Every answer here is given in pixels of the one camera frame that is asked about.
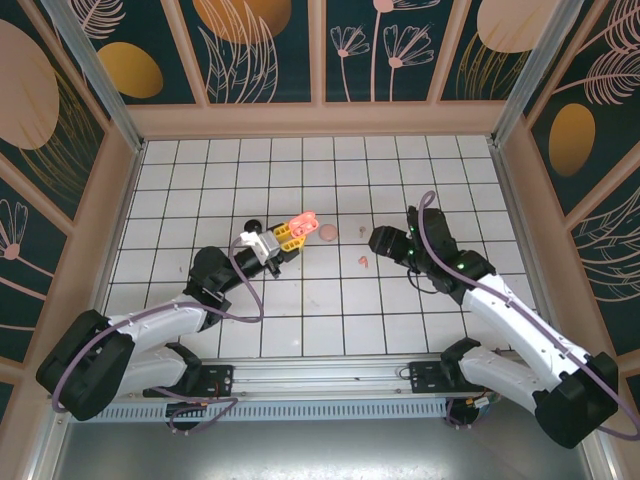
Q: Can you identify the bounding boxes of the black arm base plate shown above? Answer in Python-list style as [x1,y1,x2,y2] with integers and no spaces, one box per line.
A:
[143,363,236,398]
[408,359,501,397]

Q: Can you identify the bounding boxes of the dark panel orange circle leaves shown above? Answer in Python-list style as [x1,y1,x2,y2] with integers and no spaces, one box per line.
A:
[177,0,321,106]

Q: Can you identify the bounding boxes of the grey slotted cable duct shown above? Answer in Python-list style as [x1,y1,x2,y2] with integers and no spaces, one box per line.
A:
[64,401,454,422]

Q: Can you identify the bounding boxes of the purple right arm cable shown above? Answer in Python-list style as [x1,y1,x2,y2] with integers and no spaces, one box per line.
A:
[417,190,635,440]

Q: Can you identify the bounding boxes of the dark panel pink circle gold lines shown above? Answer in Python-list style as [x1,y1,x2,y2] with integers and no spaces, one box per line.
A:
[437,0,574,104]
[0,0,112,224]

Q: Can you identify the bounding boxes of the grey metal sheet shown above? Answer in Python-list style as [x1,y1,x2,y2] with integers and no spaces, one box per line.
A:
[29,418,614,480]

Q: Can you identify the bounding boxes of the dark panel pink leaf outlines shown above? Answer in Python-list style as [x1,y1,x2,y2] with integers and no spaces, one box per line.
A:
[564,179,640,359]

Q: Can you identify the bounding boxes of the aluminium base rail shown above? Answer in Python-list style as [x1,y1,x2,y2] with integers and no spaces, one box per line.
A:
[47,355,594,404]

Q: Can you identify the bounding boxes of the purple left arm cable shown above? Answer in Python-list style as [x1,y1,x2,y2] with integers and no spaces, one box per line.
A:
[52,239,265,436]

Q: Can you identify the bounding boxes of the pink earbud charging case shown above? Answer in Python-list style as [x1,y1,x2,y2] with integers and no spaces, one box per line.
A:
[288,210,320,239]

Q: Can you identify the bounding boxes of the aluminium table edge rail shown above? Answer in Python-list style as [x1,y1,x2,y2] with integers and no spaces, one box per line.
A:
[487,142,564,341]
[97,142,147,321]

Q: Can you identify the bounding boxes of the aluminium corner post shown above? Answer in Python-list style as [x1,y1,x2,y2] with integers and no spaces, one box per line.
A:
[488,0,584,149]
[42,0,147,154]

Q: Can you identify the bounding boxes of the dark panel pink flowers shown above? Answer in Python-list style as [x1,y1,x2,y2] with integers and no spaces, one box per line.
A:
[323,0,454,105]

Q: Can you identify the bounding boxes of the dark panel orange oval leaf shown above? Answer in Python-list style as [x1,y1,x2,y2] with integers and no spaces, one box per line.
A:
[522,0,640,219]
[59,0,209,107]

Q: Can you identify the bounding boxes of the small electronics board with wires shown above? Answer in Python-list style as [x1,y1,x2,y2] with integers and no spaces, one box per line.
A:
[469,392,502,417]

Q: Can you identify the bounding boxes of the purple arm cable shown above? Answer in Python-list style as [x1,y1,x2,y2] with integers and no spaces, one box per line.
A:
[52,239,265,436]
[417,190,635,440]

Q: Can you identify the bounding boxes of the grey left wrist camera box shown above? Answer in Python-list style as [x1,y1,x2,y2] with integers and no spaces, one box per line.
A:
[239,228,281,259]

